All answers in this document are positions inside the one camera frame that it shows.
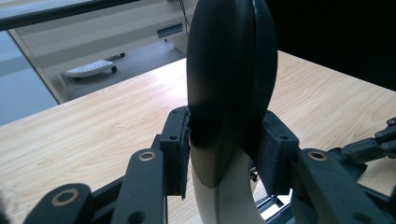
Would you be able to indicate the dark curtain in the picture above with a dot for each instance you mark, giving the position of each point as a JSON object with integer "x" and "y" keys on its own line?
{"x": 336, "y": 34}

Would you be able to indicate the black bar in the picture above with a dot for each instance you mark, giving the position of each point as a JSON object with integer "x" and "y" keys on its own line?
{"x": 56, "y": 12}

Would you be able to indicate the white cabinet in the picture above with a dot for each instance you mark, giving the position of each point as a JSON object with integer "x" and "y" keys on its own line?
{"x": 102, "y": 34}

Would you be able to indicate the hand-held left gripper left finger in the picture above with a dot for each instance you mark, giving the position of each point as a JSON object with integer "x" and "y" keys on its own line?
{"x": 176, "y": 149}

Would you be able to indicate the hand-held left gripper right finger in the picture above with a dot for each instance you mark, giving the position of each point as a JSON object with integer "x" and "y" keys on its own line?
{"x": 278, "y": 155}

